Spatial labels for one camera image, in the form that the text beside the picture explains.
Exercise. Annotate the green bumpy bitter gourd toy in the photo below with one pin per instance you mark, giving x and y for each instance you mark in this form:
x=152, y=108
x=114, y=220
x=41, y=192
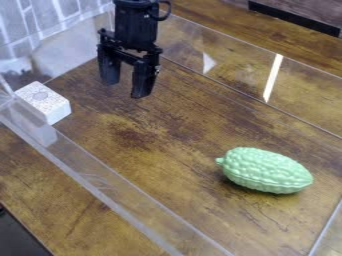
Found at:
x=264, y=171

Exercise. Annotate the white speckled rectangular block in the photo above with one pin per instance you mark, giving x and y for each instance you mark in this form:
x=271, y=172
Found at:
x=45, y=103

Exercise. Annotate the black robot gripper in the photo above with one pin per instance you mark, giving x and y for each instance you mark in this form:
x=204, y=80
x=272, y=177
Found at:
x=129, y=43

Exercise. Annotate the clear acrylic tray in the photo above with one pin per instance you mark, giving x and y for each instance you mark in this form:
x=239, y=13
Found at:
x=118, y=181

